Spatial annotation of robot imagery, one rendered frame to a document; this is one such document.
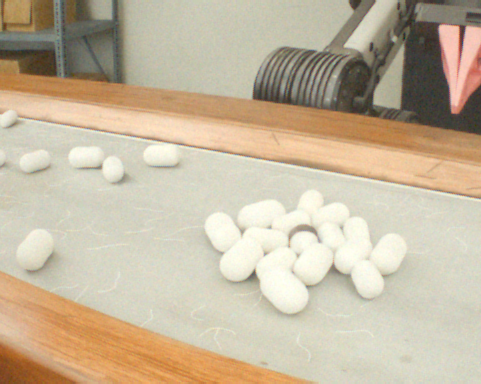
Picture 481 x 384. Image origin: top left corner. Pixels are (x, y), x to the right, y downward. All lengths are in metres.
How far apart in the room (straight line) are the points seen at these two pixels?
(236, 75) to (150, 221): 2.30
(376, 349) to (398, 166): 0.26
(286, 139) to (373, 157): 0.09
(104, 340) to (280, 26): 2.39
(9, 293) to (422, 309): 0.25
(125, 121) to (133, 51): 2.35
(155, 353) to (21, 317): 0.08
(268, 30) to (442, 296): 2.32
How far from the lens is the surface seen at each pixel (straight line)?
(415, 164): 0.57
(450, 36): 0.59
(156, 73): 2.99
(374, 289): 0.39
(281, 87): 0.83
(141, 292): 0.40
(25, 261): 0.43
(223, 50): 2.78
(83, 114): 0.74
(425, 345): 0.36
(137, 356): 0.31
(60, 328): 0.34
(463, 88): 0.57
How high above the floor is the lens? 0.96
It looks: 22 degrees down
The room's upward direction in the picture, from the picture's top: 1 degrees clockwise
